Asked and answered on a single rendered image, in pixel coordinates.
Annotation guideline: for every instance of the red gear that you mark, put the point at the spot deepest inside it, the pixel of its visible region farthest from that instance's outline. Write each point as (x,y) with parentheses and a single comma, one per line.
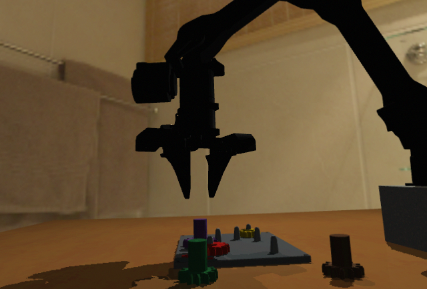
(217,248)

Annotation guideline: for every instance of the purple gear with tall hub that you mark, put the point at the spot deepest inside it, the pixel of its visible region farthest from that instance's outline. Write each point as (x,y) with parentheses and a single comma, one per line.
(199,231)

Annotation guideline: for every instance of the yellow gear with black stripe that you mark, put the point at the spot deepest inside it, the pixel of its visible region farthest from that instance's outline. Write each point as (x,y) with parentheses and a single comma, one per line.
(247,233)

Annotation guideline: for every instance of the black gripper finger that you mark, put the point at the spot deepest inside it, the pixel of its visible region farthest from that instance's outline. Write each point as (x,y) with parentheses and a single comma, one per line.
(181,163)
(217,164)

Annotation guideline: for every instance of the dark brown gear with tall hub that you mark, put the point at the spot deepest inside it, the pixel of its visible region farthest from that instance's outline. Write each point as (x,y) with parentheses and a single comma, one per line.
(342,265)

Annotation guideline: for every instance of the green gear with tall cylindrical handle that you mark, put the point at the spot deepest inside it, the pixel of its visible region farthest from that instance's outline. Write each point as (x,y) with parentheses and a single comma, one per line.
(197,272)

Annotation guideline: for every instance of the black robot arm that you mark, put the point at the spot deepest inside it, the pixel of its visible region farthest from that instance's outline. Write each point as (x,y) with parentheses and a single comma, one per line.
(404,100)

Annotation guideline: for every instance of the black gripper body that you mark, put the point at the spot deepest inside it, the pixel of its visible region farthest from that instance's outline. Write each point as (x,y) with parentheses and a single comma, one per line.
(197,130)

